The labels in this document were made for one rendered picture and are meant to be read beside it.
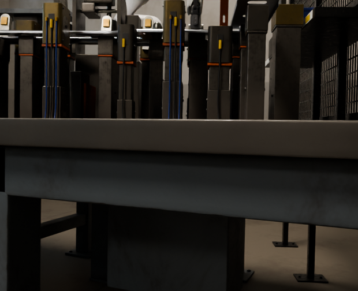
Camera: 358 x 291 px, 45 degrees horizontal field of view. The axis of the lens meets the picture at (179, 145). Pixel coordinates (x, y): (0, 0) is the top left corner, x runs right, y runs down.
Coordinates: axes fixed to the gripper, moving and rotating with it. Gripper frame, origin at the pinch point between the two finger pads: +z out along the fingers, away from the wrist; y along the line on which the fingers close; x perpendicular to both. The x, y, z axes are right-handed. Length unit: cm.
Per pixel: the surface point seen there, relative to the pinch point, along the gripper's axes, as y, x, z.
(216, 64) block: 23.3, 6.5, 15.4
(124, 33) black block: 20.7, -19.9, 6.5
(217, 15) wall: -223, 15, -63
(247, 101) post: 40, 13, 27
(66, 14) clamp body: 17.9, -37.7, 0.4
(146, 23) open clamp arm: -14.2, -17.9, -4.8
